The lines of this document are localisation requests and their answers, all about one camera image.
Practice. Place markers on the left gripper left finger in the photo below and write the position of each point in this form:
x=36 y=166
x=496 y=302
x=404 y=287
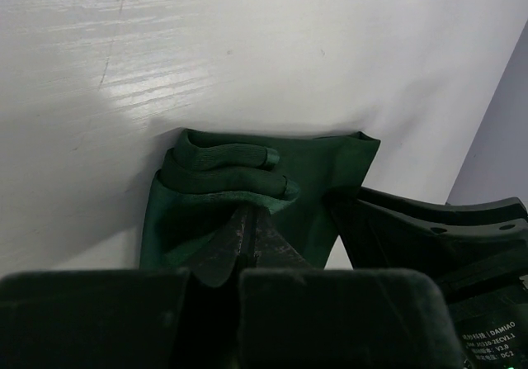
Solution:
x=181 y=318

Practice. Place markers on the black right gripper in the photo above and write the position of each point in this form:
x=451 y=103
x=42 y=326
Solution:
x=476 y=254

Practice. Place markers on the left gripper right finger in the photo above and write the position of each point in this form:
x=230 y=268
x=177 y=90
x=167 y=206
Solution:
x=295 y=316

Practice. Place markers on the dark green cloth napkin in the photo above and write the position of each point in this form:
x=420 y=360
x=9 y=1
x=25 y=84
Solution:
x=205 y=176

